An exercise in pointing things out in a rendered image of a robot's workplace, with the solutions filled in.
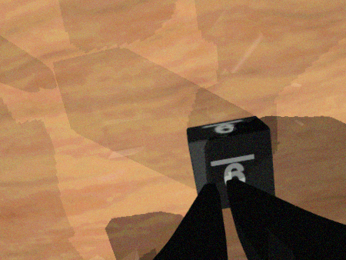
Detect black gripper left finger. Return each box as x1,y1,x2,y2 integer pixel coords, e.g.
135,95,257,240
152,183,228,260

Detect black block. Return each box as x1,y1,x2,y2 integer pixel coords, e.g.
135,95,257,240
186,117,275,210

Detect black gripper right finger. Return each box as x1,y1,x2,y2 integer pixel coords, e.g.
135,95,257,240
226,178,346,260

